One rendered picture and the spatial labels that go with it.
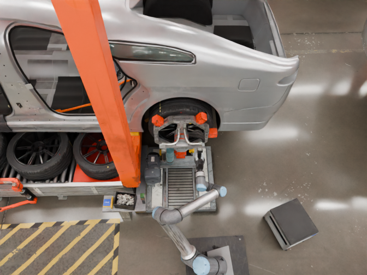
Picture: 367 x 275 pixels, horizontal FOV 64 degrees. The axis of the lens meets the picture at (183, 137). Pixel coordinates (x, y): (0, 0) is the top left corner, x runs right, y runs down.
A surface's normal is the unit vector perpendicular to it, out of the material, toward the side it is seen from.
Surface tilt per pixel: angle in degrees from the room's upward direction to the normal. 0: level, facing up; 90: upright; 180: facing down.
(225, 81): 90
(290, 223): 0
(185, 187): 0
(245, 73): 80
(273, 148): 0
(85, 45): 90
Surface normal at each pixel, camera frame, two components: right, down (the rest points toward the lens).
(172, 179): 0.03, -0.53
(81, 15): 0.03, 0.85
